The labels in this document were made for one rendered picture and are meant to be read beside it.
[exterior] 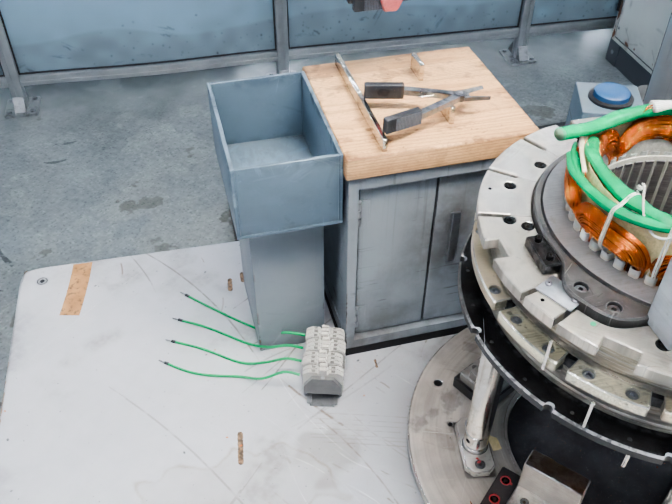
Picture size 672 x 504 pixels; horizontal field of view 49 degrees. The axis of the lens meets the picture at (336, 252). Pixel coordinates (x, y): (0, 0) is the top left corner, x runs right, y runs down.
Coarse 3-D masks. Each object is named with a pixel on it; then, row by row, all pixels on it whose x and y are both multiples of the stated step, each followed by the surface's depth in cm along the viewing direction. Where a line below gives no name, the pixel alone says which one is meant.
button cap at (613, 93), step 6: (600, 84) 83; (606, 84) 83; (612, 84) 83; (618, 84) 83; (594, 90) 82; (600, 90) 82; (606, 90) 82; (612, 90) 82; (618, 90) 82; (624, 90) 82; (594, 96) 82; (600, 96) 82; (606, 96) 81; (612, 96) 81; (618, 96) 81; (624, 96) 81; (630, 96) 82; (606, 102) 81; (612, 102) 81; (618, 102) 81; (624, 102) 81
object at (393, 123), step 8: (400, 112) 69; (408, 112) 69; (416, 112) 69; (384, 120) 68; (392, 120) 68; (400, 120) 68; (408, 120) 69; (416, 120) 70; (384, 128) 69; (392, 128) 69; (400, 128) 69
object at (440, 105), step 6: (450, 96) 72; (456, 96) 72; (438, 102) 71; (444, 102) 71; (450, 102) 71; (456, 102) 72; (426, 108) 70; (432, 108) 70; (438, 108) 71; (444, 108) 71; (426, 114) 70; (432, 114) 71
